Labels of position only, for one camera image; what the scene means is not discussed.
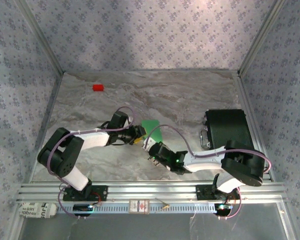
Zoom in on green paper sheet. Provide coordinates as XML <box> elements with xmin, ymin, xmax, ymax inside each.
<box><xmin>141</xmin><ymin>119</ymin><xmax>164</xmax><ymax>144</ymax></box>

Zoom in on small brass clip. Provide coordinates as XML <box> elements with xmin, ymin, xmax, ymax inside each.
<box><xmin>154</xmin><ymin>198</ymin><xmax>170</xmax><ymax>213</ymax></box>

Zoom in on small card with red print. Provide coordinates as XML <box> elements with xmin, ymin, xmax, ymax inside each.
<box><xmin>128</xmin><ymin>199</ymin><xmax>150</xmax><ymax>215</ymax></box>

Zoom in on white roll with black print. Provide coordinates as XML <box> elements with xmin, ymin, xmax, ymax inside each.
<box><xmin>18</xmin><ymin>202</ymin><xmax>58</xmax><ymax>220</ymax></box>

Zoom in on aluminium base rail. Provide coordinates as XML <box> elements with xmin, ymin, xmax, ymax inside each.
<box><xmin>16</xmin><ymin>181</ymin><xmax>288</xmax><ymax>202</ymax></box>

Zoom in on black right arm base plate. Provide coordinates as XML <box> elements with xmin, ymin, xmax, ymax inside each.
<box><xmin>195</xmin><ymin>184</ymin><xmax>242</xmax><ymax>201</ymax></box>

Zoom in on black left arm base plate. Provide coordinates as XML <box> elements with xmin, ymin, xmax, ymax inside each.
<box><xmin>62</xmin><ymin>184</ymin><xmax>109</xmax><ymax>202</ymax></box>

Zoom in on black case with chrome handle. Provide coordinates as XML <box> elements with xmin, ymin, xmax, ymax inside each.
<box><xmin>199</xmin><ymin>109</ymin><xmax>256</xmax><ymax>152</ymax></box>

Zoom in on white slotted cable duct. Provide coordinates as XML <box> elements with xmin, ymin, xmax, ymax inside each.
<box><xmin>56</xmin><ymin>202</ymin><xmax>218</xmax><ymax>215</ymax></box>

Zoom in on aluminium side rail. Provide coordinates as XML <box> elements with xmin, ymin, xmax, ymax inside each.
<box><xmin>27</xmin><ymin>72</ymin><xmax>66</xmax><ymax>183</ymax></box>
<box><xmin>233</xmin><ymin>71</ymin><xmax>276</xmax><ymax>182</ymax></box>

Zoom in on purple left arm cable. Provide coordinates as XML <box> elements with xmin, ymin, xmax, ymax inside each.
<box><xmin>47</xmin><ymin>106</ymin><xmax>136</xmax><ymax>221</ymax></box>

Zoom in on aluminium frame post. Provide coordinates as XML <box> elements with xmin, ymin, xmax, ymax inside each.
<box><xmin>237</xmin><ymin>0</ymin><xmax>290</xmax><ymax>76</ymax></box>

